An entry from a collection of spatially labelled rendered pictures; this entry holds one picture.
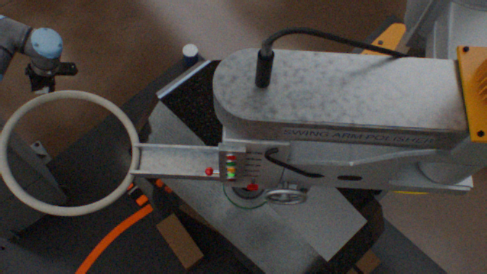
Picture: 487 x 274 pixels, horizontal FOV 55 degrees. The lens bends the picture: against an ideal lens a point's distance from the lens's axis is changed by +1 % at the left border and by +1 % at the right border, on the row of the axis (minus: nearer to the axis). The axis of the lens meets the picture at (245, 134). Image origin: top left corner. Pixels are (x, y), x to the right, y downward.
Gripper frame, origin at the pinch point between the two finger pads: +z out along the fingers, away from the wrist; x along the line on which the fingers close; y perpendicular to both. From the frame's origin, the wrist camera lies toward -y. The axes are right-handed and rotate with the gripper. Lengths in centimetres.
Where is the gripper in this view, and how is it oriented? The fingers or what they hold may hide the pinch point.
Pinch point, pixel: (48, 89)
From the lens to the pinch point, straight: 192.6
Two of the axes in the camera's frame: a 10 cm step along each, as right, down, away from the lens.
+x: 4.0, 9.0, -1.8
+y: -8.2, 2.6, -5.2
